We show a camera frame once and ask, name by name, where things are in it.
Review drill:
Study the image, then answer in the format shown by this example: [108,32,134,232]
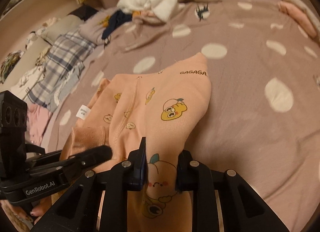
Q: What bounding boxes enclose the pink folded garment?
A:
[27,103,52,145]

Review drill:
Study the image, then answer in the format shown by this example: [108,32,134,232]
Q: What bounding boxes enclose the plaid pillow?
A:
[25,28,96,107]

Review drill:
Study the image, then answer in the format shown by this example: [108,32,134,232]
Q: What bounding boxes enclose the orange cartoon print garment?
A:
[61,53,211,231]

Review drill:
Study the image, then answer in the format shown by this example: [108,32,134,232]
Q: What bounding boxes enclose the mauve pillow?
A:
[79,7,118,45]

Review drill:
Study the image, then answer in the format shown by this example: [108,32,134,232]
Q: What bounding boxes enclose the pink cream folded clothes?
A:
[278,0,319,41]

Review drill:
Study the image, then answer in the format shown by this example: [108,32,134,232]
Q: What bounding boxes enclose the mauve polka dot blanket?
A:
[49,0,319,231]

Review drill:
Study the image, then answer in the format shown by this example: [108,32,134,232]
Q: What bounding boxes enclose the grey garment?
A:
[46,62,85,113]

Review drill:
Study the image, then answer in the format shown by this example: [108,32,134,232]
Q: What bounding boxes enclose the white small garment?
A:
[9,65,46,100]

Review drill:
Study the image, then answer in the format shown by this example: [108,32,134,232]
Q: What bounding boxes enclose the navy orange garment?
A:
[101,9,142,40]

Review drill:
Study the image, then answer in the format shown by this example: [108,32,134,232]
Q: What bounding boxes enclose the person's left hand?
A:
[24,196,52,223]

